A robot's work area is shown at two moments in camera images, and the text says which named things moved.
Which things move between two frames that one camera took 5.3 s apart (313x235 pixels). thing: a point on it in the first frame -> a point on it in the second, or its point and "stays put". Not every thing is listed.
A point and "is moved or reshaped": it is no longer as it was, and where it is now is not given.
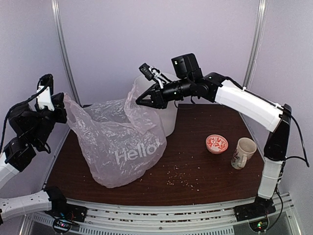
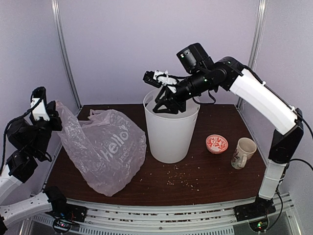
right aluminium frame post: x=255 y=43 stays put
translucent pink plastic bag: x=119 y=139 is moved or reshaped
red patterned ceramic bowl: x=216 y=144 stays put
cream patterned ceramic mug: x=246 y=148 stays put
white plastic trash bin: x=168 y=115 -> x=170 y=135
